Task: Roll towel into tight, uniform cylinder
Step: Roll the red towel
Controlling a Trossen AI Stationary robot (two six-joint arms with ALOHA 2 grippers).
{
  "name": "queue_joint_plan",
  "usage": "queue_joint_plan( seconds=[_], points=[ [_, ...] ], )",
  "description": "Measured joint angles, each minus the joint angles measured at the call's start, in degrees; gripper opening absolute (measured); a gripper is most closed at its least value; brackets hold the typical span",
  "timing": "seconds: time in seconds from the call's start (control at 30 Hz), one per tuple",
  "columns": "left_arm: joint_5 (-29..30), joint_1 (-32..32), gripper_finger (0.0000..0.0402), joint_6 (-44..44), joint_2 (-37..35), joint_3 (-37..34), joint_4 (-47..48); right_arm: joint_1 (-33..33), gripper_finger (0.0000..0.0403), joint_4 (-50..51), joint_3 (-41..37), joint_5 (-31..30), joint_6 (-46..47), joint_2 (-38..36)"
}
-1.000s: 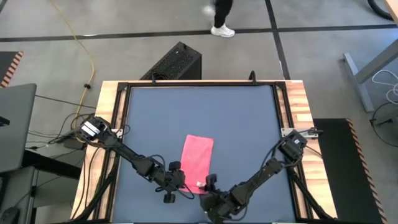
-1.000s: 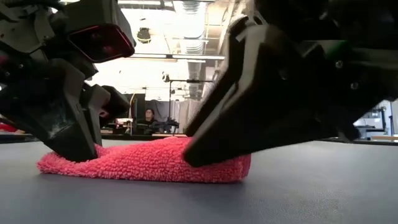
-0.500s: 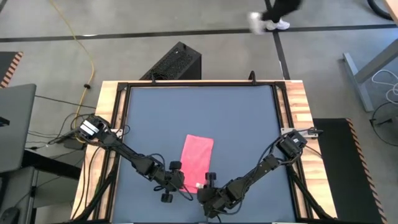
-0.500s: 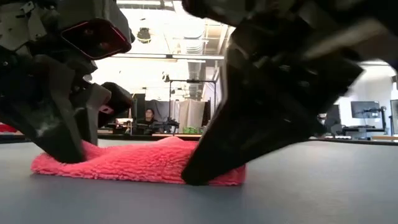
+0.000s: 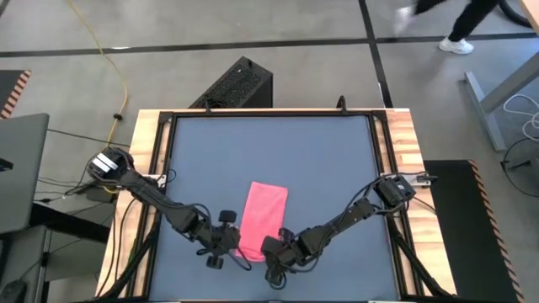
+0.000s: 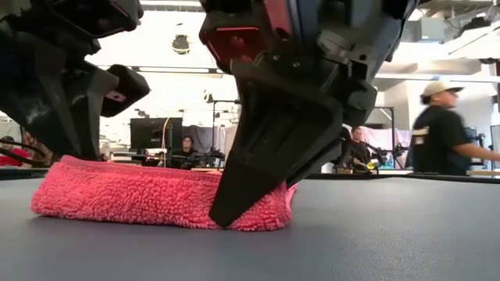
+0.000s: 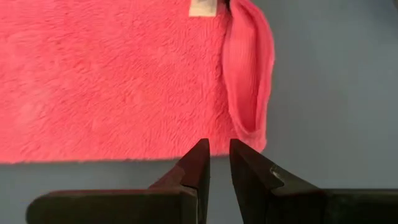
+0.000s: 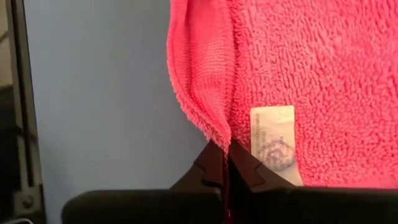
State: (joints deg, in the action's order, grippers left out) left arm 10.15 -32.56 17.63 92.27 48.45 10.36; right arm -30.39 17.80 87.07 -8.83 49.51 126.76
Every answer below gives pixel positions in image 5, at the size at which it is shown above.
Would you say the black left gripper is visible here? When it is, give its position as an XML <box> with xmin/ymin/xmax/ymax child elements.
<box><xmin>191</xmin><ymin>209</ymin><xmax>243</xmax><ymax>270</ymax></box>

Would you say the silver mounting bracket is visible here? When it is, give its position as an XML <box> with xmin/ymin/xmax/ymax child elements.
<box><xmin>145</xmin><ymin>173</ymin><xmax>169</xmax><ymax>189</ymax></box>
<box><xmin>380</xmin><ymin>171</ymin><xmax>432</xmax><ymax>187</ymax></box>

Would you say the pink terry towel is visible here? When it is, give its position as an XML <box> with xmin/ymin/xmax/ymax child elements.
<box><xmin>234</xmin><ymin>180</ymin><xmax>290</xmax><ymax>263</ymax></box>

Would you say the black hose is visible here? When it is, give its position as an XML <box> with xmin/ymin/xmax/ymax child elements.
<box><xmin>498</xmin><ymin>0</ymin><xmax>535</xmax><ymax>29</ymax></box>

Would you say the black computer mouse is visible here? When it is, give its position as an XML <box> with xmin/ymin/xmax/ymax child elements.
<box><xmin>0</xmin><ymin>279</ymin><xmax>27</xmax><ymax>303</ymax></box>

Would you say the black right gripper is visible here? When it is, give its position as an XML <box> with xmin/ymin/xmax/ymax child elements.
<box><xmin>264</xmin><ymin>226</ymin><xmax>305</xmax><ymax>291</ymax></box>

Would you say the black table frame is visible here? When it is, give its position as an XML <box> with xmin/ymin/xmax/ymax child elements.
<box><xmin>95</xmin><ymin>107</ymin><xmax>454</xmax><ymax>303</ymax></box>

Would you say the person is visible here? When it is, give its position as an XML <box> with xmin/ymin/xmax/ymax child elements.
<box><xmin>393</xmin><ymin>0</ymin><xmax>500</xmax><ymax>56</ymax></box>

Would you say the white cable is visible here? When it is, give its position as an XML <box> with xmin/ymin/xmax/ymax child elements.
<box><xmin>503</xmin><ymin>93</ymin><xmax>539</xmax><ymax>142</ymax></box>

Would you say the black mat orange-striped edge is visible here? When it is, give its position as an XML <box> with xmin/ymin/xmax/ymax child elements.
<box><xmin>423</xmin><ymin>158</ymin><xmax>526</xmax><ymax>303</ymax></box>
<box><xmin>0</xmin><ymin>69</ymin><xmax>33</xmax><ymax>120</ymax></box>

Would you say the black computer tower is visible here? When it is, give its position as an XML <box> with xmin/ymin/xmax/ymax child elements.
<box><xmin>188</xmin><ymin>56</ymin><xmax>275</xmax><ymax>109</ymax></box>

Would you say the yellow cable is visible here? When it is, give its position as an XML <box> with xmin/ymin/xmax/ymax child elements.
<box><xmin>66</xmin><ymin>0</ymin><xmax>129</xmax><ymax>148</ymax></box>

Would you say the black floor cable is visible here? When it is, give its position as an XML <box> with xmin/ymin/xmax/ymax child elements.
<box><xmin>500</xmin><ymin>137</ymin><xmax>539</xmax><ymax>195</ymax></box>

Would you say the grey table leg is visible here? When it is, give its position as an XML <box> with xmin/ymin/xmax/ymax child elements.
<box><xmin>464</xmin><ymin>52</ymin><xmax>539</xmax><ymax>153</ymax></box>

